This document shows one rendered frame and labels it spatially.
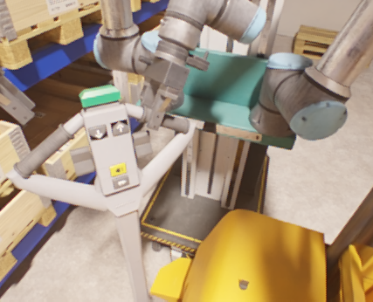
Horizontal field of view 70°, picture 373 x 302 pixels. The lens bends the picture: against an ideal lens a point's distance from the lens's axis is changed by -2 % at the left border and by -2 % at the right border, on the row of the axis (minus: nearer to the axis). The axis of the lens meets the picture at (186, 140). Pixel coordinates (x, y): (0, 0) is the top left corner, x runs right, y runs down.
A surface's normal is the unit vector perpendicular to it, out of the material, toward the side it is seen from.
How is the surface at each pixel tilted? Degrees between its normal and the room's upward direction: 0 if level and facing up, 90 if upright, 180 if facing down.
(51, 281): 0
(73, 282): 0
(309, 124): 94
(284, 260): 0
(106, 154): 74
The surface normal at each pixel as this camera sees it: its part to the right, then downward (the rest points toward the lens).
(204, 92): -0.31, 0.60
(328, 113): 0.11, 0.69
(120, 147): 0.44, 0.35
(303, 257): 0.04, -0.77
